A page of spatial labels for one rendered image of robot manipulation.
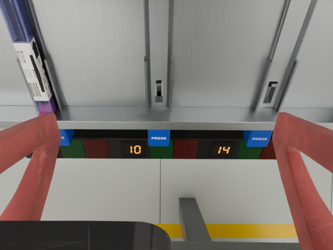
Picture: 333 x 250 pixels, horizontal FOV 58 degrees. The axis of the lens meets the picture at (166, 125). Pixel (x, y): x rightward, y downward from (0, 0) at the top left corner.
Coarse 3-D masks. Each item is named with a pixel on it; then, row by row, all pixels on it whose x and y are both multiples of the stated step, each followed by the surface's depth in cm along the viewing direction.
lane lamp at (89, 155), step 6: (84, 144) 36; (90, 144) 36; (96, 144) 36; (102, 144) 36; (90, 150) 37; (96, 150) 37; (102, 150) 37; (108, 150) 37; (90, 156) 38; (96, 156) 38; (102, 156) 38; (108, 156) 38
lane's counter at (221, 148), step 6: (216, 144) 37; (222, 144) 37; (228, 144) 37; (234, 144) 37; (210, 150) 37; (216, 150) 37; (222, 150) 37; (228, 150) 37; (210, 156) 38; (216, 156) 38; (222, 156) 38; (228, 156) 38
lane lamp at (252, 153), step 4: (244, 140) 36; (240, 144) 37; (244, 144) 37; (240, 148) 37; (244, 148) 37; (248, 148) 37; (252, 148) 37; (256, 148) 37; (260, 148) 37; (240, 152) 38; (244, 152) 38; (248, 152) 38; (252, 152) 38; (256, 152) 38; (236, 156) 38; (240, 156) 38; (244, 156) 38; (248, 156) 38; (252, 156) 38; (256, 156) 38
